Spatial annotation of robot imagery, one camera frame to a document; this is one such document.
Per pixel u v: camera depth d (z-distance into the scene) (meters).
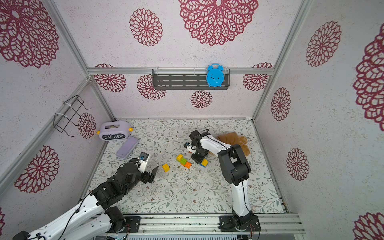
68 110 0.77
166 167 0.90
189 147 0.89
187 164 0.94
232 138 0.95
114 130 1.02
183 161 0.94
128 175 0.54
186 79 0.93
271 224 0.76
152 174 0.69
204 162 0.92
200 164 0.94
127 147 1.02
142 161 0.63
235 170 0.54
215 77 0.89
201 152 0.83
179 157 0.92
